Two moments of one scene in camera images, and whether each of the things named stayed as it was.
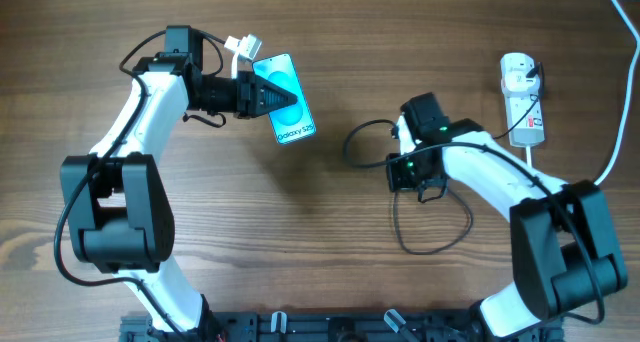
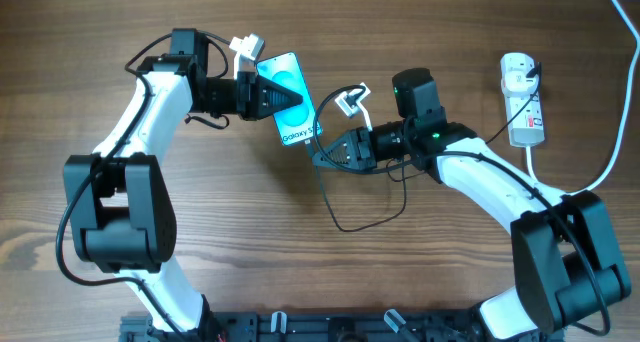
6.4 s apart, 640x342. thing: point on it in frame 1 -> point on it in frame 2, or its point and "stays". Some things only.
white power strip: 519,76 stays
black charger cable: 533,72 -> 405,196
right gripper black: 399,180 -> 359,160
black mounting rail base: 332,326 stays
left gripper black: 248,91 stays
